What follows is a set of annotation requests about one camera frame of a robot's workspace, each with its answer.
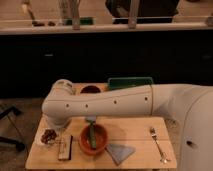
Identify dark red grape bunch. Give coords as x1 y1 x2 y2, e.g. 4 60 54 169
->
41 129 57 144

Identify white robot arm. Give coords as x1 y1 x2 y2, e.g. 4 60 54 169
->
42 79 213 171

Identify white paper cup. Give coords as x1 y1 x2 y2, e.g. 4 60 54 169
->
34 129 57 146

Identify green plastic tray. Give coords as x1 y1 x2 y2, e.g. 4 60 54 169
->
108 77 154 90

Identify dark brown bowl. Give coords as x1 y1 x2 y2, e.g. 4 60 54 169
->
81 85 101 93

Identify blue sponge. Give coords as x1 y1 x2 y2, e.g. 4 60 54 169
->
85 116 97 122

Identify green cucumber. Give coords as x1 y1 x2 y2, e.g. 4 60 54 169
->
89 122 97 149

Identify orange bowl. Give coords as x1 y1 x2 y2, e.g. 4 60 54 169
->
78 124 108 156

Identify silver fork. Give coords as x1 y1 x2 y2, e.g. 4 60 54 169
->
149 127 170 164

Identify blue folded napkin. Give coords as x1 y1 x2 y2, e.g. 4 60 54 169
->
106 143 135 165

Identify wooden brush block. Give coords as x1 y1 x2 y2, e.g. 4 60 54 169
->
58 135 73 161

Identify black chair base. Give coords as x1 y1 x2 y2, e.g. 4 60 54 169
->
0 106 26 152

